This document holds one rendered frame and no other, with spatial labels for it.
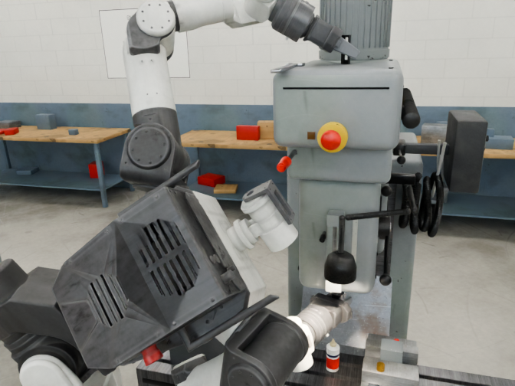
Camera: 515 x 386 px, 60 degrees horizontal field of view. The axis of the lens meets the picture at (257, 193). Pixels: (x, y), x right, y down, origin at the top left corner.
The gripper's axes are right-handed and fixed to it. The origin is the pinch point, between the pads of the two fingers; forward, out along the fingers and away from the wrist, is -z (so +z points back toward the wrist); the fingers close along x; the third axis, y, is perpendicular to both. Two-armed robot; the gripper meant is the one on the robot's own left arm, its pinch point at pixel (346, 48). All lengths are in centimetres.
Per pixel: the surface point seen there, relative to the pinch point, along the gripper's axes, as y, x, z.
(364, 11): 11.1, -14.9, -1.3
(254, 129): -100, -382, -8
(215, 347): -95, -4, -13
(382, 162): -17.5, 14.4, -18.0
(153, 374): -112, -2, 1
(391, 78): -1.8, 23.8, -7.1
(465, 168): -11, -12, -48
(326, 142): -17.9, 26.0, -2.4
